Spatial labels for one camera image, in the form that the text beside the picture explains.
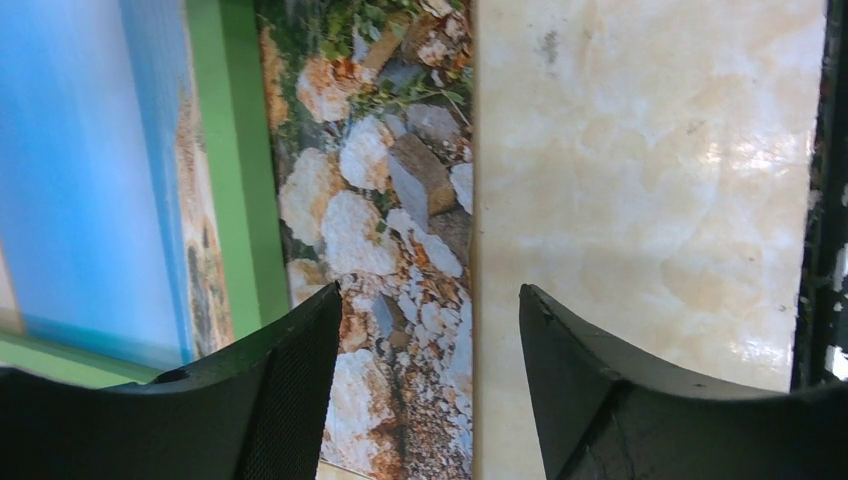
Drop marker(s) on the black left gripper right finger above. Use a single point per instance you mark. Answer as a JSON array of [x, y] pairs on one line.
[[606, 409]]

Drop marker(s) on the beach landscape photo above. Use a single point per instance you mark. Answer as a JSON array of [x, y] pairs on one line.
[[368, 107]]

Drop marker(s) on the green wooden picture frame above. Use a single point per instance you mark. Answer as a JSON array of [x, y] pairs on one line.
[[139, 222]]

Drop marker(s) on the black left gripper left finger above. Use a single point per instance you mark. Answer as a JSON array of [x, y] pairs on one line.
[[255, 409]]

